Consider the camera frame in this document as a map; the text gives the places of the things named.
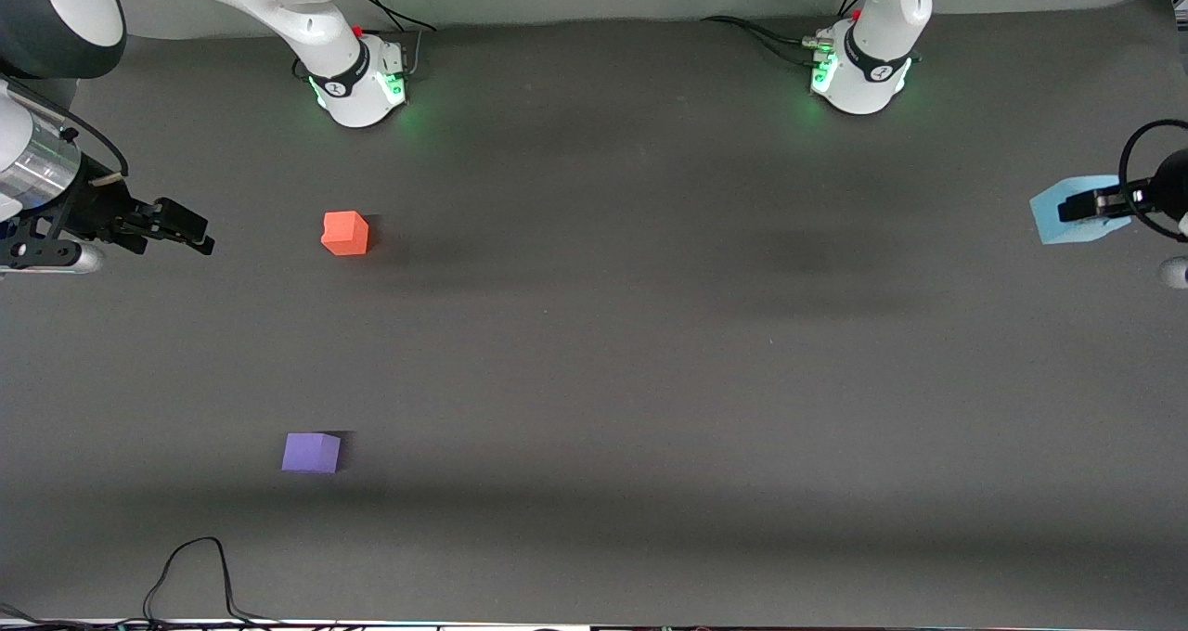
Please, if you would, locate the orange foam block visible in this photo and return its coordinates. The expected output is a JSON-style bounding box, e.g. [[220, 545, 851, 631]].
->
[[320, 211, 370, 257]]

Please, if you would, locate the black right base power cable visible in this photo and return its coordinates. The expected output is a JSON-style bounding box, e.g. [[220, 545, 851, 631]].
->
[[351, 0, 438, 80]]

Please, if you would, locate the black base power cable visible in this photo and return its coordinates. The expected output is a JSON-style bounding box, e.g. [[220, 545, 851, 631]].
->
[[351, 0, 438, 80], [701, 15, 827, 66]]

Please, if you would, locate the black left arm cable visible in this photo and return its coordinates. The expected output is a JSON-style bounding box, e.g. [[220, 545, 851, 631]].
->
[[1117, 119, 1188, 242]]

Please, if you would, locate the light blue foam block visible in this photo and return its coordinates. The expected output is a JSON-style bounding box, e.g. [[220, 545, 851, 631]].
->
[[1029, 175, 1135, 246]]

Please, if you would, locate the black cable bundle table edge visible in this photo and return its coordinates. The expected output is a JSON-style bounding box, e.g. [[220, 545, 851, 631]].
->
[[0, 601, 279, 631]]

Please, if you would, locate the purple foam block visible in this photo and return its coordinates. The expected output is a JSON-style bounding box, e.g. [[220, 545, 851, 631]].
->
[[281, 432, 342, 474]]

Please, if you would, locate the thin black looped table cable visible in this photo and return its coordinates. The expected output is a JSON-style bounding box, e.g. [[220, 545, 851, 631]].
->
[[142, 536, 289, 627]]

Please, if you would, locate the black left base power cable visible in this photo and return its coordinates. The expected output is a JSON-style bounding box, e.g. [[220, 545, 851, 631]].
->
[[701, 15, 827, 66]]

